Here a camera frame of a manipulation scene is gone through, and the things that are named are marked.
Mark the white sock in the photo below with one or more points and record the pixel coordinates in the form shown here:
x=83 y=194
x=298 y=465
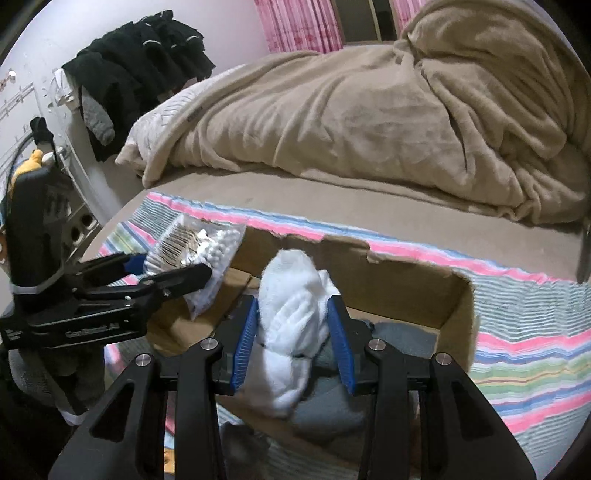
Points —
x=286 y=323

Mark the window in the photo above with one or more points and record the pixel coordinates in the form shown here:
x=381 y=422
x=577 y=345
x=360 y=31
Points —
x=364 y=21

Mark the pink curtain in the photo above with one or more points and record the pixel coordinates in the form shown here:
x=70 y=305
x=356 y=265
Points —
x=295 y=23
x=406 y=7

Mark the grey hanging garment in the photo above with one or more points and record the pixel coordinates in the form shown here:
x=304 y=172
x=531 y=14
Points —
x=98 y=122

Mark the beige fleece blanket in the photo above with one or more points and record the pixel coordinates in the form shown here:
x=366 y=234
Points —
x=369 y=115

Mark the cotton swab bag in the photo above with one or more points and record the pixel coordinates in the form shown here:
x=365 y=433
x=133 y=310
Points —
x=217 y=244

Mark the white wall hook rail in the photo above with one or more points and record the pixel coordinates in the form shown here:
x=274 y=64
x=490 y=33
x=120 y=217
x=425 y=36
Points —
x=16 y=97

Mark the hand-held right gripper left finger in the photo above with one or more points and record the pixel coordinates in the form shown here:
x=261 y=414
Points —
x=243 y=344

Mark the grey cloth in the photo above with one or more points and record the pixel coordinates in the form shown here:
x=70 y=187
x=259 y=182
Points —
x=332 y=410

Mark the bed with beige sheet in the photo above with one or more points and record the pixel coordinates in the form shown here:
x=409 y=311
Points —
x=323 y=198

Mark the white patterned pillow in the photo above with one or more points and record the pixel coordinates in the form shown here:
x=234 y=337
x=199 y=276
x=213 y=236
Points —
x=157 y=120

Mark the striped blanket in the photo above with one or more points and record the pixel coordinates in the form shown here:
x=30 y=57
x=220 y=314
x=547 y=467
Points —
x=521 y=360

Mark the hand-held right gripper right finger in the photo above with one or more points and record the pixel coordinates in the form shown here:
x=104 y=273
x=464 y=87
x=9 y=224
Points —
x=340 y=344

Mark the cardboard box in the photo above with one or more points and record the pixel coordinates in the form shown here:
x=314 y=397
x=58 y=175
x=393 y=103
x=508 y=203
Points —
x=406 y=295

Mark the yellow plush toy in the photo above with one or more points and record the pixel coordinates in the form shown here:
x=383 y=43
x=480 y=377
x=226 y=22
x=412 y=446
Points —
x=28 y=165

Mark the black hanging clothes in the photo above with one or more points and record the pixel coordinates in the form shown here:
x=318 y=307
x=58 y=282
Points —
x=134 y=60

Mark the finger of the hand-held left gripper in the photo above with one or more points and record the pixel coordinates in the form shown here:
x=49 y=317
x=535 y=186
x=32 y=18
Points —
x=117 y=265
x=161 y=284

